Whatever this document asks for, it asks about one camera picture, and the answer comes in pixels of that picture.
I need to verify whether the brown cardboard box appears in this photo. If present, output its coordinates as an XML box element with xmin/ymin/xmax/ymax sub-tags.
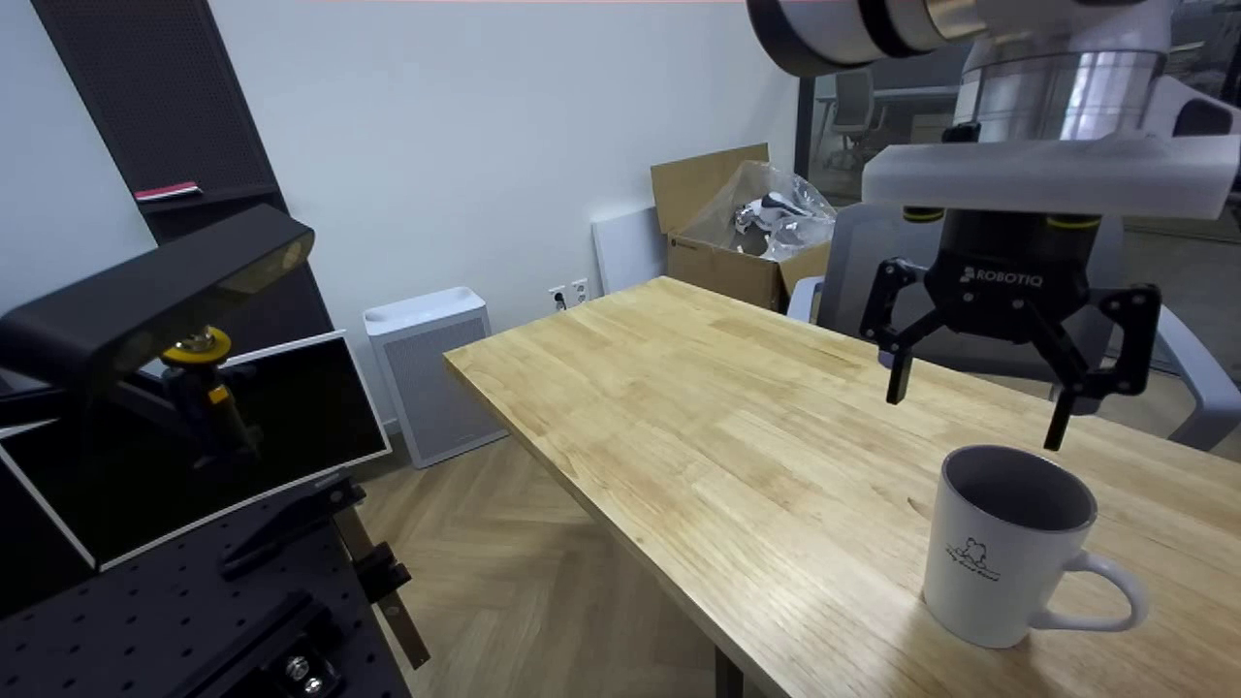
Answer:
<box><xmin>649</xmin><ymin>141</ymin><xmax>838</xmax><ymax>315</ymax></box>

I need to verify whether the yellow knob camera mount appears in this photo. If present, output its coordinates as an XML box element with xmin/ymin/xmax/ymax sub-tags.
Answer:
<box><xmin>155</xmin><ymin>320</ymin><xmax>269</xmax><ymax>461</ymax></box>

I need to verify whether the grey office chair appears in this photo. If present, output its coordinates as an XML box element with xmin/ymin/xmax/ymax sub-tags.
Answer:
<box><xmin>782</xmin><ymin>207</ymin><xmax>1241</xmax><ymax>454</ymax></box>

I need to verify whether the black slanted column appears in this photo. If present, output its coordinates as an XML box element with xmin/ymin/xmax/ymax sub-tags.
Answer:
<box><xmin>31</xmin><ymin>0</ymin><xmax>336</xmax><ymax>355</ymax></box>

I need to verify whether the white flat panel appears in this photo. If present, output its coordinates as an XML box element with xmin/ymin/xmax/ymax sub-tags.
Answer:
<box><xmin>590</xmin><ymin>196</ymin><xmax>670</xmax><ymax>297</ymax></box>

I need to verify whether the clear plastic wrap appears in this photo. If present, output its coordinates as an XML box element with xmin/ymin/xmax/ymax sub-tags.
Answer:
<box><xmin>707</xmin><ymin>159</ymin><xmax>842</xmax><ymax>265</ymax></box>

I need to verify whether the white ceramic mug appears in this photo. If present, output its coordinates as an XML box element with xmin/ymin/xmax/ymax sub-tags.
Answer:
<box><xmin>921</xmin><ymin>443</ymin><xmax>1152</xmax><ymax>651</ymax></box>

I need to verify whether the white wrist mount plate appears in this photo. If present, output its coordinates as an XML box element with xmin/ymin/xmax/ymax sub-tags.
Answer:
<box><xmin>856</xmin><ymin>130</ymin><xmax>1241</xmax><ymax>224</ymax></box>

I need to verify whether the black bar camera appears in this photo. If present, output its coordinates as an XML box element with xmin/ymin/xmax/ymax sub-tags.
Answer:
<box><xmin>0</xmin><ymin>202</ymin><xmax>318</xmax><ymax>393</ymax></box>

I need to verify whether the white air purifier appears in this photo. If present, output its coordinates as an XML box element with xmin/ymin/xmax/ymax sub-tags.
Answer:
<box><xmin>360</xmin><ymin>282</ymin><xmax>512</xmax><ymax>470</ymax></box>

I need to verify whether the red label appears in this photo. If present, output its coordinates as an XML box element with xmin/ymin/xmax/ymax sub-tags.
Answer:
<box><xmin>131</xmin><ymin>180</ymin><xmax>210</xmax><ymax>208</ymax></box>

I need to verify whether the black table leg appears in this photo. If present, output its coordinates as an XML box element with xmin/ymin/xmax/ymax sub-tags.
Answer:
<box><xmin>707</xmin><ymin>640</ymin><xmax>754</xmax><ymax>698</ymax></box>

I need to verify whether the brass strip bracket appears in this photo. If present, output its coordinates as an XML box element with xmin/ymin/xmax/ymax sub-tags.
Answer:
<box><xmin>330</xmin><ymin>503</ymin><xmax>433</xmax><ymax>673</ymax></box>

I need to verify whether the black rail bracket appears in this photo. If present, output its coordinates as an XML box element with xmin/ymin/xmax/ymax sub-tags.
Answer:
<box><xmin>166</xmin><ymin>593</ymin><xmax>344</xmax><ymax>698</ymax></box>

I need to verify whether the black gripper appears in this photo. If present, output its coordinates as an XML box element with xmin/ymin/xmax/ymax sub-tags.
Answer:
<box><xmin>861</xmin><ymin>208</ymin><xmax>1162</xmax><ymax>459</ymax></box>

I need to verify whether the black optical breadboard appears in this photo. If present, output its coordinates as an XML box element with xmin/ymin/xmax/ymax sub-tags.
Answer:
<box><xmin>0</xmin><ymin>490</ymin><xmax>419</xmax><ymax>698</ymax></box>

